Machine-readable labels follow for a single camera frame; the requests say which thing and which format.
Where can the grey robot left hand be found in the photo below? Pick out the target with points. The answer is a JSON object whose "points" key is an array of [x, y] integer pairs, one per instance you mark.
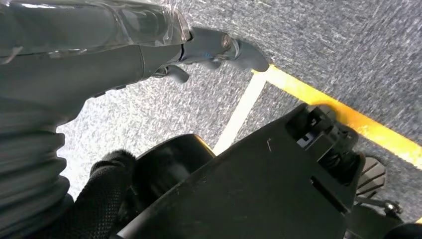
{"points": [[82, 59]]}

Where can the black round knee joint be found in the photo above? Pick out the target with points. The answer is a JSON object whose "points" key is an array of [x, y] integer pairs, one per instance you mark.
{"points": [[171, 165]]}

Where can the yellow floor tape square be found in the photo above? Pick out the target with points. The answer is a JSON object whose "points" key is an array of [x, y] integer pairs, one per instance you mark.
{"points": [[329, 105]]}

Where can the black left robot foot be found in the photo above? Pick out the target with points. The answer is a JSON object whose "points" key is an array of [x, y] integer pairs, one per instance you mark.
{"points": [[372, 178]]}

